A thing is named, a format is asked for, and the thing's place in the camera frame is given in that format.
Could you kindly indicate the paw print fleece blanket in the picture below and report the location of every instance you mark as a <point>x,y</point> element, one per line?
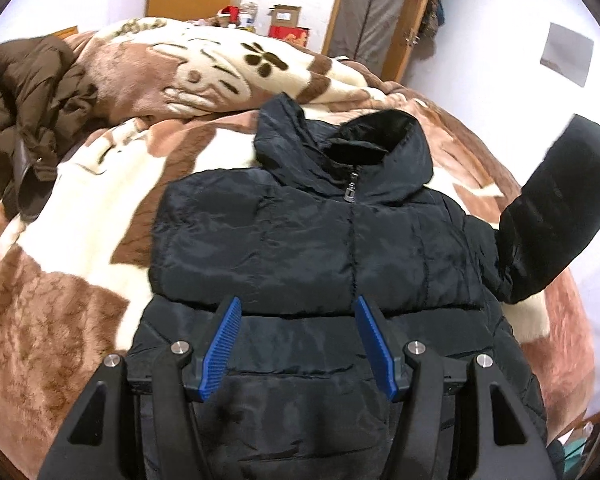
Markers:
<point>80,260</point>

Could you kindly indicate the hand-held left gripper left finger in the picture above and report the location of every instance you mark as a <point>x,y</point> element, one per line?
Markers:
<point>223,345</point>

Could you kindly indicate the red santa hat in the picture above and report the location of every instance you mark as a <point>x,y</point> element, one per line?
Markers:
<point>228,14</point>

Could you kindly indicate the black puffer jacket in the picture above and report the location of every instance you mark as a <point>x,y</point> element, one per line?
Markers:
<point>305,240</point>

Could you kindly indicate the hanging dark clothes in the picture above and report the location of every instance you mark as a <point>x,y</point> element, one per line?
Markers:
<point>432,12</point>

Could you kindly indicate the wooden framed door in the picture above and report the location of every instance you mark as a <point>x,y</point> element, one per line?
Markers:
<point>375,5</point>

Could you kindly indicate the red box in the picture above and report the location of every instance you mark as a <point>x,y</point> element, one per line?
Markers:
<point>290,36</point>

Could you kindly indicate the brown puffer jacket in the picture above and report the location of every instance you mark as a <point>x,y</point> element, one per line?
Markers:
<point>27,95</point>

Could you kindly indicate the grey wall paper sheet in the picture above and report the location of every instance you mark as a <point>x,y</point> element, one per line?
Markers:
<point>567,54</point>

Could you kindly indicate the wooden furniture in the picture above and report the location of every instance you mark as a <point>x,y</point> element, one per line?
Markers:
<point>587,422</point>

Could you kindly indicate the cardboard box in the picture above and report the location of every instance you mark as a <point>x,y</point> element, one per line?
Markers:
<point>285,16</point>

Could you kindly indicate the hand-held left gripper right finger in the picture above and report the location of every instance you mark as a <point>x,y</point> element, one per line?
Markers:
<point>375,345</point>

